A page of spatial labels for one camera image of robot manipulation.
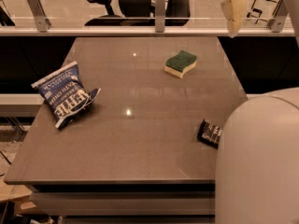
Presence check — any grey table with drawers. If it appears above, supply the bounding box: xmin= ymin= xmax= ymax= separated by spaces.
xmin=5 ymin=37 xmax=246 ymax=224

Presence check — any horizontal metal railing bar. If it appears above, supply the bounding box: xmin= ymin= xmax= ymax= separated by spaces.
xmin=0 ymin=26 xmax=295 ymax=37

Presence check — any left metal railing post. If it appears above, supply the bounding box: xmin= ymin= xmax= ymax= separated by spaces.
xmin=27 ymin=0 xmax=51 ymax=32

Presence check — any black office chair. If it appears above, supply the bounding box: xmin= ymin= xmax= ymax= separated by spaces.
xmin=85 ymin=0 xmax=191 ymax=26

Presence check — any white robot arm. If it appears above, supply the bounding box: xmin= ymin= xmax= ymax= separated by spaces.
xmin=215 ymin=87 xmax=299 ymax=224

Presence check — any middle metal railing post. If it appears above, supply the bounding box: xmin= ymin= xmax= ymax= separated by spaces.
xmin=155 ymin=0 xmax=165 ymax=33

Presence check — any blue potato chips bag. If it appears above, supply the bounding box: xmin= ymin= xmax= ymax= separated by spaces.
xmin=32 ymin=62 xmax=101 ymax=130

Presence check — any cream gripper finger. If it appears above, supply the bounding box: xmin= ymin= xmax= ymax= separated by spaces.
xmin=221 ymin=0 xmax=246 ymax=38

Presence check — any yellow stool frame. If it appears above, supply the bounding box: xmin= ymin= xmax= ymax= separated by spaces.
xmin=247 ymin=0 xmax=282 ymax=24

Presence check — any black snack bar wrapper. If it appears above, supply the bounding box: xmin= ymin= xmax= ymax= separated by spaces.
xmin=197 ymin=119 xmax=222 ymax=148

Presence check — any right metal railing post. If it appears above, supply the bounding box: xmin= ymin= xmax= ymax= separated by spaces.
xmin=268 ymin=0 xmax=288 ymax=33

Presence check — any metal railing post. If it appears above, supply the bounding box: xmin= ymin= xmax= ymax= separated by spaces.
xmin=27 ymin=0 xmax=51 ymax=32
xmin=155 ymin=0 xmax=165 ymax=33
xmin=268 ymin=0 xmax=288 ymax=33

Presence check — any green and yellow sponge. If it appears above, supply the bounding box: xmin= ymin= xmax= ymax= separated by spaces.
xmin=164 ymin=50 xmax=197 ymax=78

